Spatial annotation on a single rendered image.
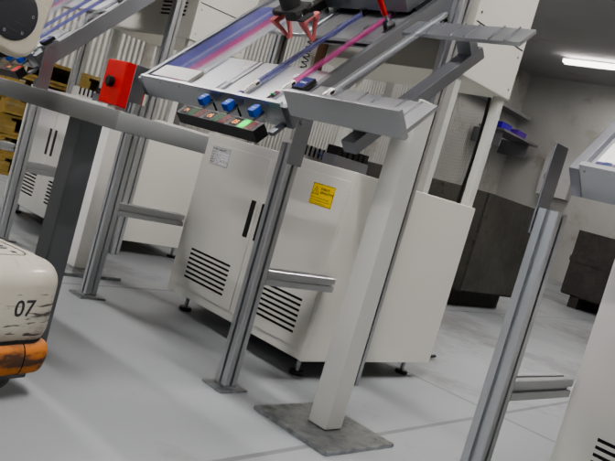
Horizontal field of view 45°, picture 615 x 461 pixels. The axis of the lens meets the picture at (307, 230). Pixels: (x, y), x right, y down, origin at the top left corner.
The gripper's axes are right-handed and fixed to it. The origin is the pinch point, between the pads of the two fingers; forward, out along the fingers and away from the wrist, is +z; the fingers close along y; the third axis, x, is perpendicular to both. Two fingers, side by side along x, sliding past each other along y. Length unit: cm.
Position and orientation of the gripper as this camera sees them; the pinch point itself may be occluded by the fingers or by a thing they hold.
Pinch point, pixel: (300, 37)
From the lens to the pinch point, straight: 212.9
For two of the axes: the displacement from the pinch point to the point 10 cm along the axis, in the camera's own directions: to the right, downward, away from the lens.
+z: 2.8, 7.7, 5.8
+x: -6.7, 5.8, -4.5
